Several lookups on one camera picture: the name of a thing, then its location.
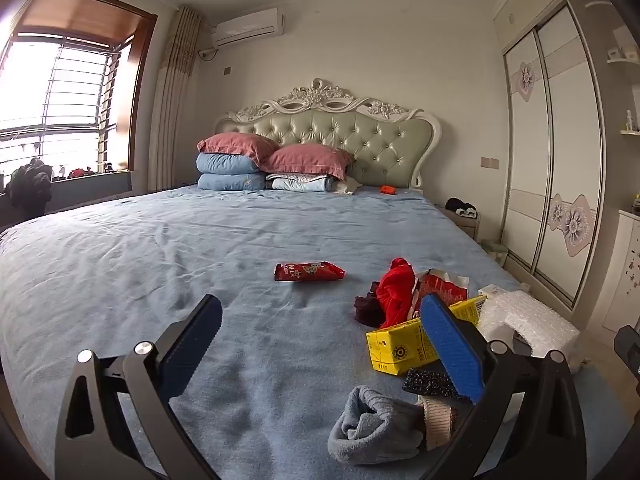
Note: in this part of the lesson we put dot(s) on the small orange toy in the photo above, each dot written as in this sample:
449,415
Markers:
388,189

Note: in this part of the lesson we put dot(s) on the double wall socket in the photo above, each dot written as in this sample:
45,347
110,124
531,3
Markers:
490,162

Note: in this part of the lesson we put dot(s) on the black sponge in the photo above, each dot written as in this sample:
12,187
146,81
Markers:
425,382

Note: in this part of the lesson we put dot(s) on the beige curtain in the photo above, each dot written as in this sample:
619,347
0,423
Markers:
172,110

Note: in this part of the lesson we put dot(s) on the white bubble wrap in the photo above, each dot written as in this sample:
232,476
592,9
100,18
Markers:
530,315

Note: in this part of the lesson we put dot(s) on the black white cloth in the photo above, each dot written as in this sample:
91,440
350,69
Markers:
460,206

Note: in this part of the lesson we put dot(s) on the yellow drink carton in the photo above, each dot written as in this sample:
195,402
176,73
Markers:
395,345

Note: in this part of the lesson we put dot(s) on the red candy packet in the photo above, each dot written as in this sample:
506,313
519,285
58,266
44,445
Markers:
305,272

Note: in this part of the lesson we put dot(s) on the dark jacket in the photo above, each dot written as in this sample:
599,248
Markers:
30,182

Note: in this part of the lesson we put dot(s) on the green white storage box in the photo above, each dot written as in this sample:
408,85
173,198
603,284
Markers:
495,250

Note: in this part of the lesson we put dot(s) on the tufted cream headboard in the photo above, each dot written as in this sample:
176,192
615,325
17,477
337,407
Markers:
350,135

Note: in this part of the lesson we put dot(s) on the white air conditioner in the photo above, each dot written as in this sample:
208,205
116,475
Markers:
245,27

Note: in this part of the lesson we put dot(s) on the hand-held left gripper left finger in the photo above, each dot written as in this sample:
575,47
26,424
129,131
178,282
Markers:
192,347

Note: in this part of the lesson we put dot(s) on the white floral wardrobe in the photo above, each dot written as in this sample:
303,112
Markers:
570,135

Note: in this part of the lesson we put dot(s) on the white corner shelf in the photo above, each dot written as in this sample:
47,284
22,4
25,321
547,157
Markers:
631,131
625,60

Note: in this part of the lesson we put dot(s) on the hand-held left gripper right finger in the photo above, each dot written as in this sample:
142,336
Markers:
452,350

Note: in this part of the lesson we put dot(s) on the wooden nightstand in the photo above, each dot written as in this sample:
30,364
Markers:
462,225

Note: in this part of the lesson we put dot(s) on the white low cabinet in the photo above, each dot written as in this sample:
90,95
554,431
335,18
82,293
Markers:
625,270

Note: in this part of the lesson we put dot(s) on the dark maroon cloth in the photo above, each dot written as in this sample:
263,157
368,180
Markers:
365,307

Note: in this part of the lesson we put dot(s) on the pink pillow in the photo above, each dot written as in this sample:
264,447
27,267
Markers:
235,145
305,157

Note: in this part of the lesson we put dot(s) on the red white snack bag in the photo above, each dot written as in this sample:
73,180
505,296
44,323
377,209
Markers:
440,287

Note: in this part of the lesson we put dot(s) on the folded blue quilt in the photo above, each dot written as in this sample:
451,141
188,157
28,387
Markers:
230,182
225,164

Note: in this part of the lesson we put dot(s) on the bed with blue sheet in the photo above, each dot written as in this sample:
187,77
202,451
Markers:
150,260

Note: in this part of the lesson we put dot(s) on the red cloth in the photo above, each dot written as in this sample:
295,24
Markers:
395,295

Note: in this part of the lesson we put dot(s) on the pink ribbed sock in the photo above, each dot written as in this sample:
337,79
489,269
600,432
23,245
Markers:
437,425

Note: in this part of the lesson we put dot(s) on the folded pale blanket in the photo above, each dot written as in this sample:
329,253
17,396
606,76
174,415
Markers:
305,183

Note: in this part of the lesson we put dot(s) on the barred window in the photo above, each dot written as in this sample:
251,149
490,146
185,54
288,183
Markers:
60,85

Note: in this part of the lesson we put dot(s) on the grey sock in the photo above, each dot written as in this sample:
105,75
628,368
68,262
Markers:
370,425

